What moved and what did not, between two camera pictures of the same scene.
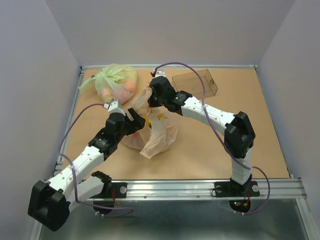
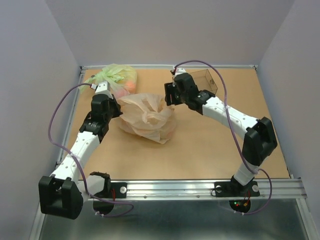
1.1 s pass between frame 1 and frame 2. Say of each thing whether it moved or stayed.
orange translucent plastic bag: moved
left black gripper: moved
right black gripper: moved
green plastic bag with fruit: stayed
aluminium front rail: stayed
